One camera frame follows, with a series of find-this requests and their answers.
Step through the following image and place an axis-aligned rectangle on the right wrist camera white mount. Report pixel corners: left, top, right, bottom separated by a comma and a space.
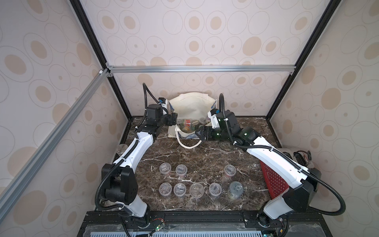
207, 108, 220, 129

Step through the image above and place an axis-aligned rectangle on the large clear seed jar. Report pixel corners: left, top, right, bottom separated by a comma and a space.
227, 181, 244, 200

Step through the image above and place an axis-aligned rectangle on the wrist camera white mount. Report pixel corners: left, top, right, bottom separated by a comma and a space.
207, 108, 220, 129
159, 97, 172, 115

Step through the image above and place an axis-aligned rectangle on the black corner frame post left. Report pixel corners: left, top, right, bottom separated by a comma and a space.
69, 0, 133, 120

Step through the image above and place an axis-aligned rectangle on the silver aluminium crossbar back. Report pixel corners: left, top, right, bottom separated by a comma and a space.
109, 65, 296, 74

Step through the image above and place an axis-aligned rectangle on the cream canvas starry night bag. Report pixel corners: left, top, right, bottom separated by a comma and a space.
168, 92, 217, 149

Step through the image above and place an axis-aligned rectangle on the red and steel toaster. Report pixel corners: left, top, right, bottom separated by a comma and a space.
260, 148, 316, 199

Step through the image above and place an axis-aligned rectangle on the black corner frame post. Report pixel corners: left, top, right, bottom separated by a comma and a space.
69, 0, 133, 120
265, 0, 341, 122

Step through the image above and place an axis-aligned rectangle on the black corner frame post right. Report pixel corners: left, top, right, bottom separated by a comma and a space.
265, 0, 341, 122

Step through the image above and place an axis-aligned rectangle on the silver aluminium bar left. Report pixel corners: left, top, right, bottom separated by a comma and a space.
1, 68, 110, 222

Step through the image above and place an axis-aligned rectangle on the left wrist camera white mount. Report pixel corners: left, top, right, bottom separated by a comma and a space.
159, 97, 172, 115

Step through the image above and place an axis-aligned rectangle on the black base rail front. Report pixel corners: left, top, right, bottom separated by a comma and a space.
78, 211, 332, 237

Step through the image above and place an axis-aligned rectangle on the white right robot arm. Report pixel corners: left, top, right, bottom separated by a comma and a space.
195, 94, 346, 226

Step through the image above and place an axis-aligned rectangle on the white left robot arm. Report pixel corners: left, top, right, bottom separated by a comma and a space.
94, 83, 178, 218

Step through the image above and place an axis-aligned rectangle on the clear plastic jar by wall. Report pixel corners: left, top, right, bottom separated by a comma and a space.
115, 144, 128, 156

